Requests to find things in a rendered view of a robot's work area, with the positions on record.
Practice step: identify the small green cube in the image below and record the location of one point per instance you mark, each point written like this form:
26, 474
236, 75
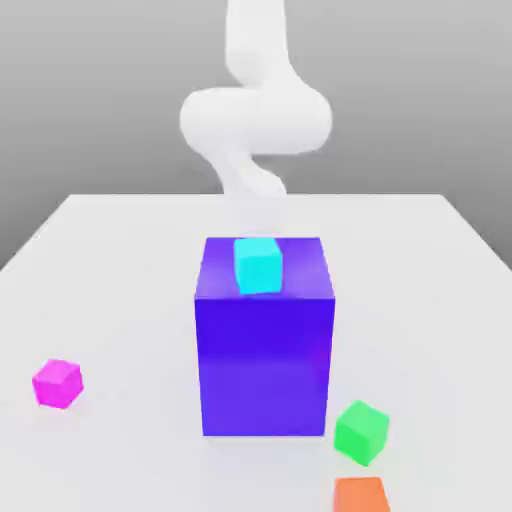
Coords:
361, 433

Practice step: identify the small orange cube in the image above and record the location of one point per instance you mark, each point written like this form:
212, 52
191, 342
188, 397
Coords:
360, 496

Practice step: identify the small magenta cube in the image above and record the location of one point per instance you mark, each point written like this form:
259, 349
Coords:
57, 384

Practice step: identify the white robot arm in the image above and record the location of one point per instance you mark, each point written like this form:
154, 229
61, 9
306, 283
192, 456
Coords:
256, 116

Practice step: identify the small cyan cube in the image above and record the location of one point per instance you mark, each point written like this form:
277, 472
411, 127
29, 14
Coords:
258, 267

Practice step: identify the large blue box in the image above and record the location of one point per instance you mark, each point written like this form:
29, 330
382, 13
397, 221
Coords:
264, 360

